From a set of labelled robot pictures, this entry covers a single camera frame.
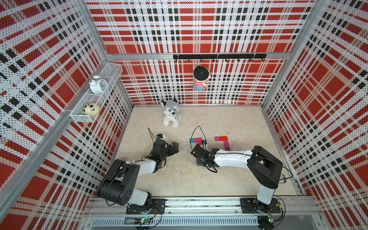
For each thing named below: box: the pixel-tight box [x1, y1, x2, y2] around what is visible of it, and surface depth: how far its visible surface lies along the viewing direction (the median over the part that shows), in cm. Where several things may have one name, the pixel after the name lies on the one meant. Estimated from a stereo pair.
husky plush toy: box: [161, 97, 183, 129], surface depth 98 cm
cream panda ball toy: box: [83, 102, 101, 116], surface depth 66 cm
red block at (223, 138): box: [218, 136, 228, 141], surface depth 101 cm
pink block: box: [224, 139, 230, 148], surface depth 100 cm
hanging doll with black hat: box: [192, 63, 211, 92], surface depth 97 cm
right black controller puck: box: [257, 213, 275, 230], surface depth 68 cm
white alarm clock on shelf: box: [88, 74, 110, 95], surface depth 72 cm
